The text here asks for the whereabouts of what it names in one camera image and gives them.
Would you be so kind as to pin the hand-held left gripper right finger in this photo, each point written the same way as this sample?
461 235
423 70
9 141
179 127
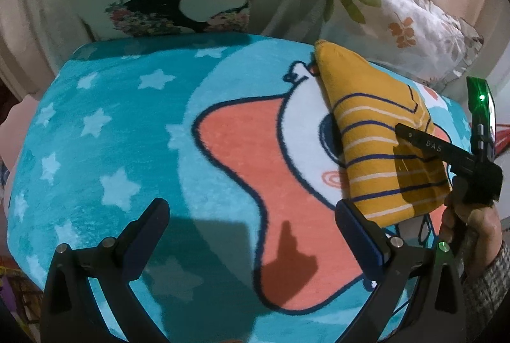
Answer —
358 235

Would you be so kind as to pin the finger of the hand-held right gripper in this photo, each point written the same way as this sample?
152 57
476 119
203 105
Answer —
430 146

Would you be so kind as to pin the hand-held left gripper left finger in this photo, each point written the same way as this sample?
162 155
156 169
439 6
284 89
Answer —
153 231

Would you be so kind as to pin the yellow striped small garment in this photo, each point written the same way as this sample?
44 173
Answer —
370 128

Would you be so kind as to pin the person's right forearm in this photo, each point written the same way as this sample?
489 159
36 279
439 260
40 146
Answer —
490 299

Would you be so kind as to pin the person's right hand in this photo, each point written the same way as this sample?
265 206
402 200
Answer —
484 235

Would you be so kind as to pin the red bag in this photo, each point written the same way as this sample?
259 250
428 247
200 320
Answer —
504 144

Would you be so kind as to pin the teal star printed blanket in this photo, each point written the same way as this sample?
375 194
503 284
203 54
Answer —
119 128

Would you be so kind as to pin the floral ruffled pillow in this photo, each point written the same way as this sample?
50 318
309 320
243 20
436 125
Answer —
418 28

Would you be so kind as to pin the beige sofa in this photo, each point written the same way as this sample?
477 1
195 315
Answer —
24 28

